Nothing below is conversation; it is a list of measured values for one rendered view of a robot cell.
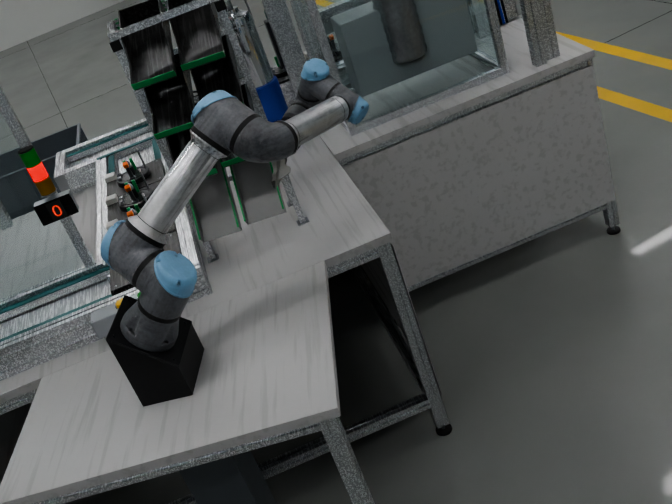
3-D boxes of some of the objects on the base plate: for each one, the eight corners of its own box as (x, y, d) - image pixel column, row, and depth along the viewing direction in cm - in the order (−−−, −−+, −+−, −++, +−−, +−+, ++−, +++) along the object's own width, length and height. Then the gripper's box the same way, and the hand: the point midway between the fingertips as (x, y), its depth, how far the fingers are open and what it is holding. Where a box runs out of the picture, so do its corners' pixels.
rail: (212, 292, 268) (199, 264, 263) (-60, 405, 262) (-79, 378, 256) (210, 284, 273) (197, 256, 268) (-57, 395, 266) (-76, 368, 261)
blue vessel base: (302, 141, 350) (280, 80, 337) (266, 155, 349) (243, 95, 336) (294, 129, 364) (272, 71, 351) (260, 143, 363) (237, 85, 350)
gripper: (285, 92, 241) (252, 135, 230) (324, 145, 250) (294, 190, 238) (265, 100, 247) (231, 143, 235) (303, 152, 256) (273, 196, 244)
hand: (256, 169), depth 239 cm, fingers open, 14 cm apart
